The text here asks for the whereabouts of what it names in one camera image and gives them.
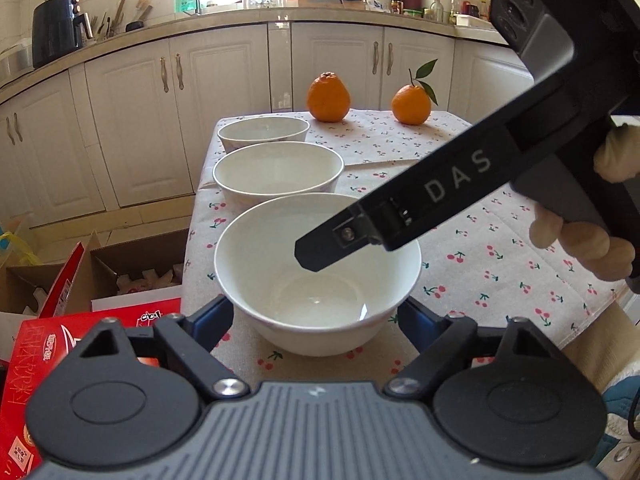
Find white floral bowl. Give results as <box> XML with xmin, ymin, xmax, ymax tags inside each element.
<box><xmin>214</xmin><ymin>193</ymin><xmax>422</xmax><ymax>356</ymax></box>
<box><xmin>217</xmin><ymin>116</ymin><xmax>310</xmax><ymax>153</ymax></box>
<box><xmin>213</xmin><ymin>141</ymin><xmax>345</xmax><ymax>211</ymax></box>

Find gloved right hand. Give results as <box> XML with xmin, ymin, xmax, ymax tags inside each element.
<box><xmin>529</xmin><ymin>124</ymin><xmax>639</xmax><ymax>282</ymax></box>

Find brown cardboard box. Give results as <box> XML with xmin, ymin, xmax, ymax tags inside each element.
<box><xmin>1</xmin><ymin>229</ymin><xmax>189</xmax><ymax>321</ymax></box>

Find bumpy orange tangerine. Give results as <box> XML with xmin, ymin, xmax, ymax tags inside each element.
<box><xmin>306</xmin><ymin>72</ymin><xmax>350</xmax><ymax>122</ymax></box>

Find orange with green leaves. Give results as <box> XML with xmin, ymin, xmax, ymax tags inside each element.
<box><xmin>390</xmin><ymin>58</ymin><xmax>438</xmax><ymax>126</ymax></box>

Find red printed carton box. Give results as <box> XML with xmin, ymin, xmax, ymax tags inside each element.
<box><xmin>0</xmin><ymin>242</ymin><xmax>184</xmax><ymax>480</ymax></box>

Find yellow plastic bag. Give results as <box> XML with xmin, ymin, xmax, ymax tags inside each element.
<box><xmin>0</xmin><ymin>232</ymin><xmax>42</xmax><ymax>266</ymax></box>

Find black air fryer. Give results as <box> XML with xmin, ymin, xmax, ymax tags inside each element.
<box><xmin>32</xmin><ymin>0</ymin><xmax>93</xmax><ymax>68</ymax></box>

